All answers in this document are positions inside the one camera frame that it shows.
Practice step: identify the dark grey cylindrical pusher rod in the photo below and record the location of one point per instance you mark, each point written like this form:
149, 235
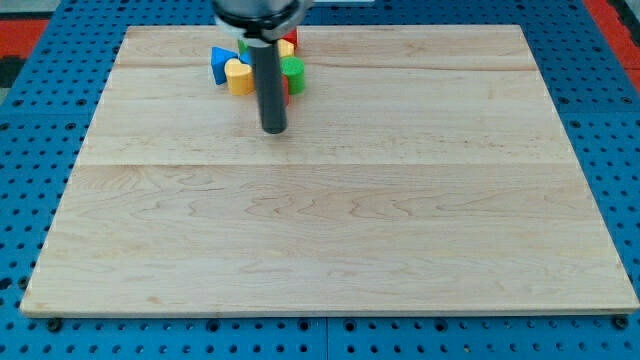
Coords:
265, 63

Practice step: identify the green star block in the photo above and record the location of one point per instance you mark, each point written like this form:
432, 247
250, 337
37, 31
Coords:
242, 47

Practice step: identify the red star block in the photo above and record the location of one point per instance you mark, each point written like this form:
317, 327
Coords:
285, 84

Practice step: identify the yellow hexagon block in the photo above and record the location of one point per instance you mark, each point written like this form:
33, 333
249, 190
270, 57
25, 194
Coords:
286, 48

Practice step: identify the blue block behind rod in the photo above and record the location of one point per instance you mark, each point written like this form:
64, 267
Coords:
245, 58

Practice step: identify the green cylinder block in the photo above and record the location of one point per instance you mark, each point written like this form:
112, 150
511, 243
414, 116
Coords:
293, 68

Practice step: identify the red block at back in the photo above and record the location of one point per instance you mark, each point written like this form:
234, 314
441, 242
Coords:
292, 37

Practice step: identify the yellow heart block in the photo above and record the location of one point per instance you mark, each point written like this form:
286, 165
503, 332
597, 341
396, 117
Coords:
239, 77

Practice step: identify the blue triangle block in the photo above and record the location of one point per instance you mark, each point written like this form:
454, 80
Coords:
219, 58

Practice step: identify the light wooden board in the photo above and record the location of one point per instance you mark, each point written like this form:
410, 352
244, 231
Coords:
424, 172

